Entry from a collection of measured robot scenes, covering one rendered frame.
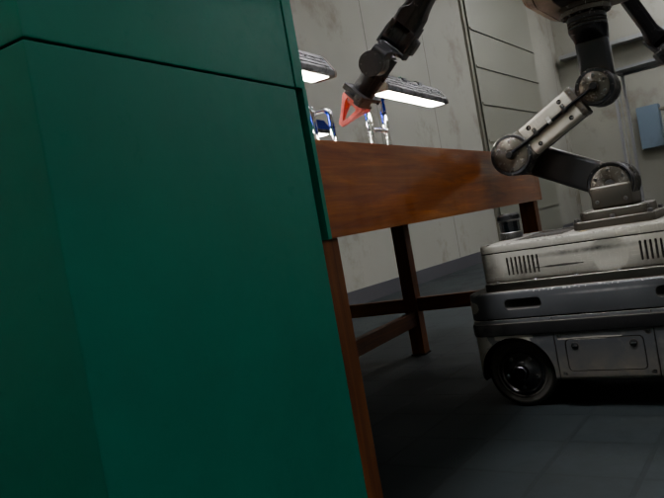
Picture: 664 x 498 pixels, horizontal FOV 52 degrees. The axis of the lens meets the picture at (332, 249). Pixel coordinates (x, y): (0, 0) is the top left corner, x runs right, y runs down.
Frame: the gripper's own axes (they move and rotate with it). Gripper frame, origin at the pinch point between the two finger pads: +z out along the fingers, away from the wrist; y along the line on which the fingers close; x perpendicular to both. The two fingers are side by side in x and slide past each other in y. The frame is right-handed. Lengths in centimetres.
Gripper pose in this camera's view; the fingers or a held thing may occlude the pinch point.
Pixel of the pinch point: (343, 123)
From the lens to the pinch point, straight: 171.1
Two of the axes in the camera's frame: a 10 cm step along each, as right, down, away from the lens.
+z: -5.3, 7.4, 4.0
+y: -4.9, 1.2, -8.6
